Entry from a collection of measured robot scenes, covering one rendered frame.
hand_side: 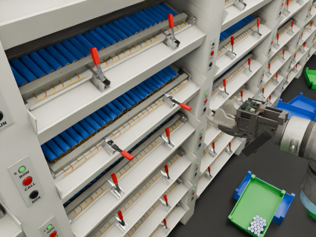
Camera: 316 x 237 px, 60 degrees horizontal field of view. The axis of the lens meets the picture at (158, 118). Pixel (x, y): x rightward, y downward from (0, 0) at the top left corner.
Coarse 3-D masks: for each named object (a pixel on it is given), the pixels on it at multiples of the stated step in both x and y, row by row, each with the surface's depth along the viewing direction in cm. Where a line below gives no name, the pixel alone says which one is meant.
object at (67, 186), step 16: (176, 64) 101; (192, 80) 100; (176, 96) 93; (192, 96) 99; (160, 112) 87; (128, 128) 80; (144, 128) 81; (128, 144) 77; (48, 160) 67; (80, 160) 70; (96, 160) 71; (112, 160) 74; (64, 176) 66; (80, 176) 67; (96, 176) 73; (64, 192) 64
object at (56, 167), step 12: (168, 84) 92; (180, 84) 96; (156, 96) 87; (144, 108) 84; (120, 120) 78; (108, 132) 74; (84, 144) 70; (72, 156) 67; (84, 156) 69; (60, 168) 65; (72, 168) 67
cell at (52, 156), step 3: (42, 144) 67; (42, 147) 67; (45, 147) 67; (42, 150) 66; (45, 150) 66; (48, 150) 67; (45, 153) 66; (48, 153) 66; (51, 153) 66; (48, 156) 66; (51, 156) 66; (54, 156) 66; (48, 159) 66; (51, 159) 66; (51, 162) 66
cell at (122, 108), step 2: (112, 100) 82; (114, 100) 82; (116, 100) 82; (112, 102) 82; (114, 102) 81; (116, 102) 81; (118, 102) 82; (114, 104) 82; (116, 104) 81; (118, 104) 81; (120, 104) 81; (116, 106) 81; (118, 106) 81; (120, 106) 81; (122, 106) 81; (118, 108) 81; (120, 108) 81; (122, 108) 81; (124, 108) 81; (120, 110) 81; (122, 110) 81; (124, 110) 81; (122, 112) 82
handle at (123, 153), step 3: (111, 144) 72; (111, 147) 72; (114, 147) 72; (117, 147) 72; (117, 150) 71; (120, 150) 71; (123, 150) 71; (123, 153) 70; (126, 153) 70; (126, 156) 70; (129, 156) 70; (132, 156) 70; (129, 159) 69; (132, 159) 70
